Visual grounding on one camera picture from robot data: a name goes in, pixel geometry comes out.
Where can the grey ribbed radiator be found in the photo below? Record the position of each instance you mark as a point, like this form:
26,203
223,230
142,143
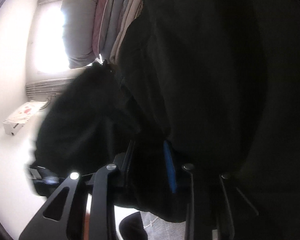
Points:
47,87

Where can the white box with red print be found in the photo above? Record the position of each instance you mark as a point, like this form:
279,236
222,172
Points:
21,116

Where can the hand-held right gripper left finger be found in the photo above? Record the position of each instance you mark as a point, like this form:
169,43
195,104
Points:
102,200

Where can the stack of folded quilts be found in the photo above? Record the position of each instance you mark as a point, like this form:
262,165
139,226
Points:
117,17

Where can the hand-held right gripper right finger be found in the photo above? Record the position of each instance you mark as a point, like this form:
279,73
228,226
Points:
170,170

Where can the black quilted coat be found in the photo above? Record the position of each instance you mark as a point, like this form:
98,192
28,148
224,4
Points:
205,92

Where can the grey pillow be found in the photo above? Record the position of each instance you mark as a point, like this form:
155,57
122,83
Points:
76,22

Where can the white patterned bed sheet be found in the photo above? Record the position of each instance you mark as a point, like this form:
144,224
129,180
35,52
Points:
162,226

